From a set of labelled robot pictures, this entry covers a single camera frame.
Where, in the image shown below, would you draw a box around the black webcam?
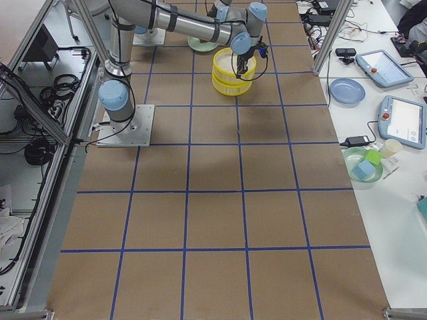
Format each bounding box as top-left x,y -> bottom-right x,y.
335,48 -> 356,65

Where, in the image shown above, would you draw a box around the green foam cube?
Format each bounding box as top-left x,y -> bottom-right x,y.
364,149 -> 383,165

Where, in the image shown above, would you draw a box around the yellow bottom steamer layer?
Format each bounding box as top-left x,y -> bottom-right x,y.
212,75 -> 252,97

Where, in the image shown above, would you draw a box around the green bowl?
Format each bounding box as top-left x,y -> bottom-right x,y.
342,147 -> 383,183

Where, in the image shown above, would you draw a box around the black power adapter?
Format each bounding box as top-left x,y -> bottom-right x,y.
340,135 -> 371,148

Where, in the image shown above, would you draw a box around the black power brick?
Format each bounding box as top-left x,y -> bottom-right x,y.
306,14 -> 332,27

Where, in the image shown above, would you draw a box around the aluminium frame post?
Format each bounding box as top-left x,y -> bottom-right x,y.
312,0 -> 354,76

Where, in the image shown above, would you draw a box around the far teach pendant tablet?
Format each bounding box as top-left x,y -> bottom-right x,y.
355,49 -> 414,87

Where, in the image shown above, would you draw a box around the near teach pendant tablet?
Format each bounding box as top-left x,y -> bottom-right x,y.
378,95 -> 426,149

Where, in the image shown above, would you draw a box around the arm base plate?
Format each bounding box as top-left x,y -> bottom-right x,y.
133,26 -> 165,47
96,105 -> 155,147

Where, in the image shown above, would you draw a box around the yellow steamer layer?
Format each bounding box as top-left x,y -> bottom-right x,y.
212,75 -> 252,97
212,48 -> 257,85

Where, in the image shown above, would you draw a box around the white cloth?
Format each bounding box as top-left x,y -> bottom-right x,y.
0,185 -> 25,254

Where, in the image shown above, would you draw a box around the blue plate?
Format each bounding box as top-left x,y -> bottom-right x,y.
330,78 -> 366,105

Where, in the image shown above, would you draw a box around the coiled black cables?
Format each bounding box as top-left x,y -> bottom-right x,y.
39,73 -> 80,111

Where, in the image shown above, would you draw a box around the cream paper cup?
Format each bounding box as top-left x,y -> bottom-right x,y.
380,139 -> 402,159

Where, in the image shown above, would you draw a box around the yellow top steamer layer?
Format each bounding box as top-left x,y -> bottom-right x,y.
212,48 -> 257,85

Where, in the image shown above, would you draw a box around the teach pendant tablet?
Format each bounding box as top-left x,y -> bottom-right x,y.
378,95 -> 426,149
355,49 -> 414,87

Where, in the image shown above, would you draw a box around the blue foam cube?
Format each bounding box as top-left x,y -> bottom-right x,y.
351,160 -> 376,181

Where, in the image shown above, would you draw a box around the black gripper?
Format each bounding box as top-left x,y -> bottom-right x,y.
236,49 -> 255,79

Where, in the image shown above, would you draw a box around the light green plate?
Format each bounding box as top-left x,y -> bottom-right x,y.
187,37 -> 218,53

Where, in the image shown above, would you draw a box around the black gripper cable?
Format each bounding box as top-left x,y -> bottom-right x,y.
230,39 -> 270,82

